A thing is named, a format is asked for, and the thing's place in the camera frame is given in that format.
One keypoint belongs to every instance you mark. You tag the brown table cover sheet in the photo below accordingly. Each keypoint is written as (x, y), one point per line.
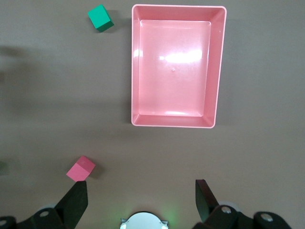
(59, 107)

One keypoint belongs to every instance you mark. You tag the pink foam cube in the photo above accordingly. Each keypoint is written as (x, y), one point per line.
(80, 168)

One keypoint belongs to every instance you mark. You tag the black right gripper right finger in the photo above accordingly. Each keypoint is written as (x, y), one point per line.
(207, 207)

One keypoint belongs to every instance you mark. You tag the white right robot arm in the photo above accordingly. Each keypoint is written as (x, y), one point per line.
(144, 221)

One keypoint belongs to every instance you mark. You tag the green foam cube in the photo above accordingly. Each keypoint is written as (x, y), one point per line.
(100, 17)

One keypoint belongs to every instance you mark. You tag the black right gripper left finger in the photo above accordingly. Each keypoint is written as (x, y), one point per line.
(71, 207)

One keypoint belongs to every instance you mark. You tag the pink plastic tray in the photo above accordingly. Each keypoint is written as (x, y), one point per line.
(171, 71)

